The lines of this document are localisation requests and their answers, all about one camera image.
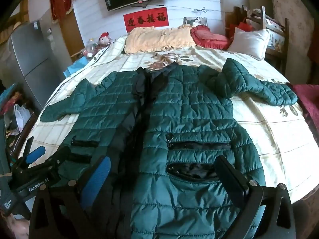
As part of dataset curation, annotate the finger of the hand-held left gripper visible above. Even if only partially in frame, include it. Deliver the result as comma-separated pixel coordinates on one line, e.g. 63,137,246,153
18,136,46,165
47,146,75,170

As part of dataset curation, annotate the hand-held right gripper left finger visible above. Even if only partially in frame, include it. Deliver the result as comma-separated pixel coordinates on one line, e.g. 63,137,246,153
29,155,112,239

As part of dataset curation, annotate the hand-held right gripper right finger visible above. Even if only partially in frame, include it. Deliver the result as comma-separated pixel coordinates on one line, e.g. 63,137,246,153
215,155,297,239

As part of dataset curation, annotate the green quilted jacket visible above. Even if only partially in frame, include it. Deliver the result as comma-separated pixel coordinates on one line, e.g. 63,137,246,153
40,58,298,239

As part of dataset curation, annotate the white plastic bag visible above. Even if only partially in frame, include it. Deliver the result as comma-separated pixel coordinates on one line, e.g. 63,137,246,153
14,104,32,133

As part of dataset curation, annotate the bed with floral sheet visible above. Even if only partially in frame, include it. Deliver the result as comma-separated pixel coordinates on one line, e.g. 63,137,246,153
31,35,315,205

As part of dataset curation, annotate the blue bag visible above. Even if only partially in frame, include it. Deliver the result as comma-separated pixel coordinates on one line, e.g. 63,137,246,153
63,56,89,77

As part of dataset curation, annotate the grey refrigerator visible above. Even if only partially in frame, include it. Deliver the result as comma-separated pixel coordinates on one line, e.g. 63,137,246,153
9,21,64,110

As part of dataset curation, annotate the maroon cloth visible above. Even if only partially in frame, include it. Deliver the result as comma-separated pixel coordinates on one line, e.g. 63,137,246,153
290,83,319,131

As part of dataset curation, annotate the clear plastic bag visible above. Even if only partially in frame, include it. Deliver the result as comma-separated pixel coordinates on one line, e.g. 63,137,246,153
83,39,100,58

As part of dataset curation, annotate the wooden door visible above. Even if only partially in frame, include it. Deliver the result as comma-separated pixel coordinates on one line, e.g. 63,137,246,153
60,4,84,58

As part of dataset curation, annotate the plush toy with red hat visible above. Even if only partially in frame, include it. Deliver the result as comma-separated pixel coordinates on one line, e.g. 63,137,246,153
98,31,114,48

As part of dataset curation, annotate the white pillow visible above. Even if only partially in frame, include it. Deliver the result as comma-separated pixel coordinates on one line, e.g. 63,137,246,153
227,27,271,61

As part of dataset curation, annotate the red heart-shaped pillow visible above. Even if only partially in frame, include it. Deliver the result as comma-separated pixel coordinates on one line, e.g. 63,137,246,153
190,25,231,51

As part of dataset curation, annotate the wooden chair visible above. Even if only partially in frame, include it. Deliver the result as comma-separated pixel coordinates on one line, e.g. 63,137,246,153
225,5,290,75

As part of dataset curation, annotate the yellow frilled pillow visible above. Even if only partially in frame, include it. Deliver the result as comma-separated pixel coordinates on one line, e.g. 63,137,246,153
124,26,197,54

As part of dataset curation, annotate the red bag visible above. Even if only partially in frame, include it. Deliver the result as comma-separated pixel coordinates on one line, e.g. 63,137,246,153
235,21,255,33

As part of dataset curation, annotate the red hanging decoration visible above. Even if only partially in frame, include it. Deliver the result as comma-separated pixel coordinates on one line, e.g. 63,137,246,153
48,0,74,24

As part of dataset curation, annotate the framed photo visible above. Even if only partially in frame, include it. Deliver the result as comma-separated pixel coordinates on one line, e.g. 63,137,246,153
183,17,208,28

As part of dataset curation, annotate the red wall banner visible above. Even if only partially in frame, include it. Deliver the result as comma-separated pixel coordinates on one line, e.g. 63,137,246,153
123,7,169,33

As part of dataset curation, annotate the black wall cable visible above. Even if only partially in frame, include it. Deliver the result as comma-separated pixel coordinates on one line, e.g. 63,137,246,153
132,1,222,13

